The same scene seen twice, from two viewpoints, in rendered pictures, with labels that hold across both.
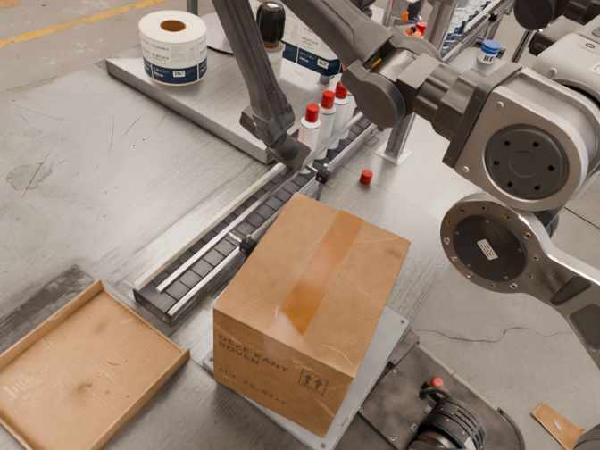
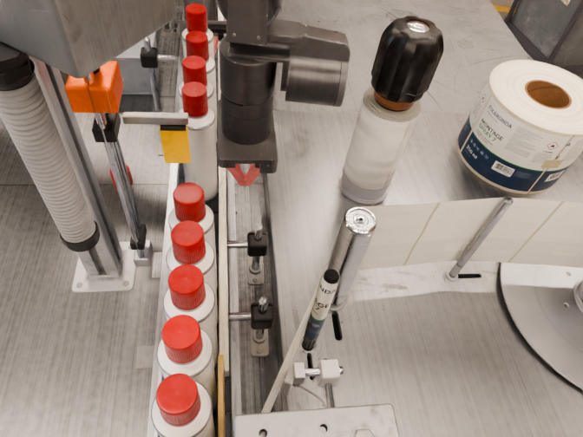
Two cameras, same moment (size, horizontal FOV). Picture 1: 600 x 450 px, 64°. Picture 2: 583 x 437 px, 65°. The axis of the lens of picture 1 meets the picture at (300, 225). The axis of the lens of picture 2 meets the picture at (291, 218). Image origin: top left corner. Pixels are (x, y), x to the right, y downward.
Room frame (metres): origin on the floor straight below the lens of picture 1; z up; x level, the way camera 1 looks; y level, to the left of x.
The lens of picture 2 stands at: (1.65, -0.25, 1.46)
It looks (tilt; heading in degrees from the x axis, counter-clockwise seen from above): 52 degrees down; 140
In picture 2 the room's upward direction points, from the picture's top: 10 degrees clockwise
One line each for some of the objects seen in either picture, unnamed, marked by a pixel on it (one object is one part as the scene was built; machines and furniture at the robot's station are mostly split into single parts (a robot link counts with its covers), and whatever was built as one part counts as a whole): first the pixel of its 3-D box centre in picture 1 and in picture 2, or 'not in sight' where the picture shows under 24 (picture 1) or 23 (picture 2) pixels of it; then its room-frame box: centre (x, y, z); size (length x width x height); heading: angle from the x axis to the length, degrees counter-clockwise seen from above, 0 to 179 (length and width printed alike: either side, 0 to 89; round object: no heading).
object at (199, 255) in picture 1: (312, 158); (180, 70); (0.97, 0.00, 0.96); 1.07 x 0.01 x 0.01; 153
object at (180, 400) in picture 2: not in sight; (186, 425); (1.53, -0.24, 0.98); 0.05 x 0.05 x 0.20
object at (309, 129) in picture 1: (307, 139); (199, 65); (1.01, 0.02, 0.98); 0.05 x 0.05 x 0.20
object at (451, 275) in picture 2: not in sight; (476, 242); (1.52, 0.20, 0.97); 0.02 x 0.02 x 0.19
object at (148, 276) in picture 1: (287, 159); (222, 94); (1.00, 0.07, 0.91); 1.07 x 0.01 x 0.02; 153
